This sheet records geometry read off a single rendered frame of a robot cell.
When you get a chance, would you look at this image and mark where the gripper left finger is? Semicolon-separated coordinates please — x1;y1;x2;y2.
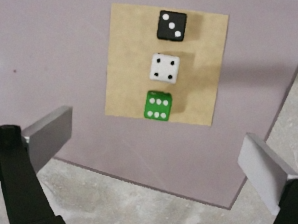
0;105;73;224

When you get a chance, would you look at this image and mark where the black die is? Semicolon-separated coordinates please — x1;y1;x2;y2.
156;10;187;42

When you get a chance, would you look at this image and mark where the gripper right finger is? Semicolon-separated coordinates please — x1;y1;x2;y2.
238;132;298;224

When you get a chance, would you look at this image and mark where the green die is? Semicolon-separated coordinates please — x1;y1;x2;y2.
144;90;172;122

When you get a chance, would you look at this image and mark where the tan flat mat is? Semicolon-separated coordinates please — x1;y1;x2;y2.
105;3;229;126

